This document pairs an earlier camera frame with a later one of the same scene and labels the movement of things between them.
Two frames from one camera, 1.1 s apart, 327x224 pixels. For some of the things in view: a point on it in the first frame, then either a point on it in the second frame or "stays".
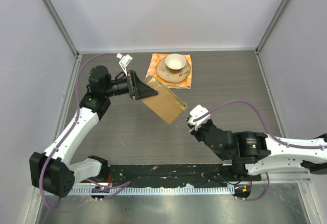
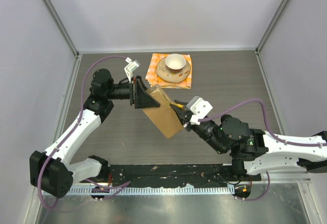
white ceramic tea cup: (175, 62) stays
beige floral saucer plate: (171, 75) stays
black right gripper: (195, 133) → (183, 116)
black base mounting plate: (178, 174) stays
